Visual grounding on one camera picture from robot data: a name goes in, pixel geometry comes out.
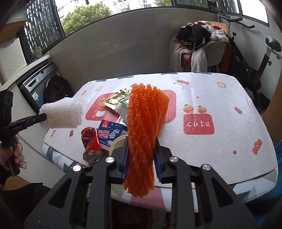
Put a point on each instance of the geometric patterned table cover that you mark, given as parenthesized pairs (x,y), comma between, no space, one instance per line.
(161,197)

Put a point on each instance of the crushed red soda can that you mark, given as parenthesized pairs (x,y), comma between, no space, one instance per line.
(93,150)

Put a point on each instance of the black exercise bike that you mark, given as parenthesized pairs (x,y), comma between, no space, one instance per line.
(255,47)

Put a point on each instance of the white perforated cabinet panel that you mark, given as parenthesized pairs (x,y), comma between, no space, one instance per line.
(12,60)

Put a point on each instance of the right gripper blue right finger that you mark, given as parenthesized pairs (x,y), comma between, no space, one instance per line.
(158,160)

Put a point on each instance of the grey front-load washing machine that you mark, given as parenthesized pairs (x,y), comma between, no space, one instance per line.
(44,84)

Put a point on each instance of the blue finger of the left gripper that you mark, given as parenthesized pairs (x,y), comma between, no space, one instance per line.
(31,120)

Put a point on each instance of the orange foam net sleeve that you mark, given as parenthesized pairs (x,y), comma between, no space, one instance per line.
(145,117)

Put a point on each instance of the person's left hand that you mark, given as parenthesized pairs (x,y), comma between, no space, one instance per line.
(16,154)

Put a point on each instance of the blue milk carton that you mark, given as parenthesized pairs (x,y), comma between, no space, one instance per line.
(108,132)

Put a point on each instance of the chair with clothes pile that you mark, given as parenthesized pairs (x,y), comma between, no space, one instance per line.
(200,47)

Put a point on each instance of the clear bag with white filling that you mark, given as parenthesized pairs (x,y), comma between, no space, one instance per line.
(122,109)

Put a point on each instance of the yellow snack wrapper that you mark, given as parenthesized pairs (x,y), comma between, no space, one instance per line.
(119,97)

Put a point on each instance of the white cartoon printed blanket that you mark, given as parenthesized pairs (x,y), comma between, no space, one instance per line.
(210,120)

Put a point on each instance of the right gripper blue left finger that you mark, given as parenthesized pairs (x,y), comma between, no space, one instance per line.
(123,159)

